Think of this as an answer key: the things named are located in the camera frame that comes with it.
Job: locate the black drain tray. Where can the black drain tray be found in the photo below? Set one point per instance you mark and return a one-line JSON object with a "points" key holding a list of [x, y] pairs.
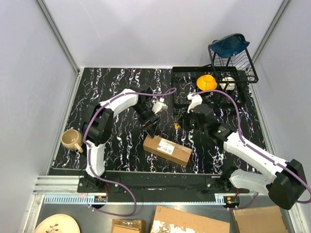
{"points": [[184, 80]]}

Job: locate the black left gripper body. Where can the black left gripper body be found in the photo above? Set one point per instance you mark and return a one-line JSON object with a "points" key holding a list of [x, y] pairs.
{"points": [[146, 113]]}

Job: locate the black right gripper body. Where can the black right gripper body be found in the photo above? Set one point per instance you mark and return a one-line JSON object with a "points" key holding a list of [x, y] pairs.
{"points": [[194, 124]]}

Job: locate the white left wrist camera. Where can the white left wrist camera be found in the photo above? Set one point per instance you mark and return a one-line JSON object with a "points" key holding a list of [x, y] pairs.
{"points": [[159, 106]]}

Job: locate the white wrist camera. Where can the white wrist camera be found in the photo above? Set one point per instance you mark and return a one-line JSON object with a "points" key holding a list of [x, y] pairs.
{"points": [[159, 106], [195, 100]]}

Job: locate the cardboard box at corner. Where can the cardboard box at corner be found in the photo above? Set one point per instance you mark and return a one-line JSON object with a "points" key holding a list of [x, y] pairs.
{"points": [[259, 220]]}

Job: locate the beige ceramic mug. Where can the beige ceramic mug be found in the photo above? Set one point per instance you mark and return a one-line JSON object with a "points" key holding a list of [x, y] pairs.
{"points": [[72, 140]]}

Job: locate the small cardboard box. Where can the small cardboard box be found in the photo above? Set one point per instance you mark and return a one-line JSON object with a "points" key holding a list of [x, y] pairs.
{"points": [[128, 226]]}

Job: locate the black wire dish rack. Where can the black wire dish rack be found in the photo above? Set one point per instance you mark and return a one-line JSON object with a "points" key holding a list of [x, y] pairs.
{"points": [[238, 69]]}

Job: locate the blue bowl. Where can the blue bowl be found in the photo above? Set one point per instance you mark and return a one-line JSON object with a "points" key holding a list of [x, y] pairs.
{"points": [[231, 45]]}

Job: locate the flat cardboard sheet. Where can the flat cardboard sheet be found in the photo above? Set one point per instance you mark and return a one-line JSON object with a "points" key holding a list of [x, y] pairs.
{"points": [[168, 220]]}

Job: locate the patterned ceramic plate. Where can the patterned ceramic plate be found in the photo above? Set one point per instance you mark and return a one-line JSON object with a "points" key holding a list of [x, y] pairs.
{"points": [[58, 223]]}

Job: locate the white small cup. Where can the white small cup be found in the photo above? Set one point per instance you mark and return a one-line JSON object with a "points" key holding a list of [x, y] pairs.
{"points": [[228, 83]]}

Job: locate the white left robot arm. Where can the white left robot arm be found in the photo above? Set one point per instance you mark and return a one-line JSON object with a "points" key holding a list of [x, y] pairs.
{"points": [[97, 127]]}

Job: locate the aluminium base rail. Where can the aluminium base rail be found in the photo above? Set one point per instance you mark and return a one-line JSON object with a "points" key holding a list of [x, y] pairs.
{"points": [[140, 187]]}

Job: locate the yellow plastic cup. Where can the yellow plastic cup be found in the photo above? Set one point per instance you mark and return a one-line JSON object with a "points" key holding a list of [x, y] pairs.
{"points": [[206, 82]]}

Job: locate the brown cardboard express box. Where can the brown cardboard express box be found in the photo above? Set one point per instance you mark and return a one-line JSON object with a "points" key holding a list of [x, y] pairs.
{"points": [[167, 150]]}

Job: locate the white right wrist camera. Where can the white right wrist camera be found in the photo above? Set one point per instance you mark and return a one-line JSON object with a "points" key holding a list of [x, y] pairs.
{"points": [[195, 100]]}

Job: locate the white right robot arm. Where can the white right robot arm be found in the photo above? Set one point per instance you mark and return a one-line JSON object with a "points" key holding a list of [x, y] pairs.
{"points": [[282, 181]]}

